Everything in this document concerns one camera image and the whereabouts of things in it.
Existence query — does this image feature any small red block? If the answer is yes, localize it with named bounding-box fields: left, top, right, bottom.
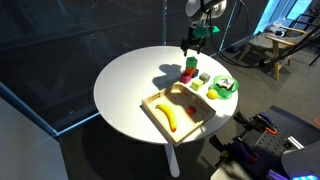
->
left=186, top=106, right=196, bottom=115

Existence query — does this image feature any yellow banana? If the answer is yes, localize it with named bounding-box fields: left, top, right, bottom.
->
left=156, top=104, right=177, bottom=132

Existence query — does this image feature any purple handled clamp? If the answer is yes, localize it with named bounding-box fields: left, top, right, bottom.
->
left=209, top=135, right=259, bottom=167

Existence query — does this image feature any black and white cube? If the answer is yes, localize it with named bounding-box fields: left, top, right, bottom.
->
left=216, top=78, right=234, bottom=90

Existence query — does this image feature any wooden chair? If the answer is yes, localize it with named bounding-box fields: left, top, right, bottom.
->
left=238, top=14, right=320, bottom=80

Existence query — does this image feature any black clamp orange tip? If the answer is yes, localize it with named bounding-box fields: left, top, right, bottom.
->
left=233, top=111, right=277, bottom=135

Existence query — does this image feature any white round table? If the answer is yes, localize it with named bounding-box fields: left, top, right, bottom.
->
left=94, top=46, right=229, bottom=177

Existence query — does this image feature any pink block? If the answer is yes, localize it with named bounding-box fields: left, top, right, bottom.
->
left=179, top=73, right=191, bottom=84

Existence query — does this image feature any yellow lemon toy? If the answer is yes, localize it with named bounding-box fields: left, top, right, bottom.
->
left=207, top=89, right=218, bottom=99

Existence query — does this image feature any green block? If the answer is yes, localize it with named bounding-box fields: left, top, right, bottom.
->
left=186, top=57, right=198, bottom=68

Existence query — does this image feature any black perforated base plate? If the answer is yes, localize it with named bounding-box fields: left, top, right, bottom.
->
left=209, top=105, right=320, bottom=180

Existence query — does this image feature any teal camera mount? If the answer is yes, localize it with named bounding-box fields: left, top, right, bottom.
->
left=193, top=26, right=220, bottom=38

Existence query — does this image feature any blue block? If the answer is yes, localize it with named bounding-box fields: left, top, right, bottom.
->
left=191, top=69, right=199, bottom=78

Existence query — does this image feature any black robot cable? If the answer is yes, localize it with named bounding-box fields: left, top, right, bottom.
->
left=206, top=0, right=320, bottom=69

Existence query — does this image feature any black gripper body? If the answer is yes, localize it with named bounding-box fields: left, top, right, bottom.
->
left=181, top=27, right=206, bottom=49

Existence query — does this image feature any wooden slatted tray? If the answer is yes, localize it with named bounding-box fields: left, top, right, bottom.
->
left=142, top=82, right=216, bottom=146

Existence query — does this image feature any orange block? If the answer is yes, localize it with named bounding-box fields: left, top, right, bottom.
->
left=185, top=67, right=196, bottom=76

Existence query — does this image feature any grey block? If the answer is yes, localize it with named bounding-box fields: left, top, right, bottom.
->
left=199, top=73, right=210, bottom=83

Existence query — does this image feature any yellow-green block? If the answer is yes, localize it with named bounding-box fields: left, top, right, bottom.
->
left=191, top=79, right=203, bottom=91

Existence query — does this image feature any green plastic bowl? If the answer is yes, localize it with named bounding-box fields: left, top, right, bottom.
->
left=209, top=75, right=240, bottom=99

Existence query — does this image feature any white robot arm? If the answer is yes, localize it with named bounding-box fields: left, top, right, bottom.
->
left=180, top=0, right=227, bottom=55

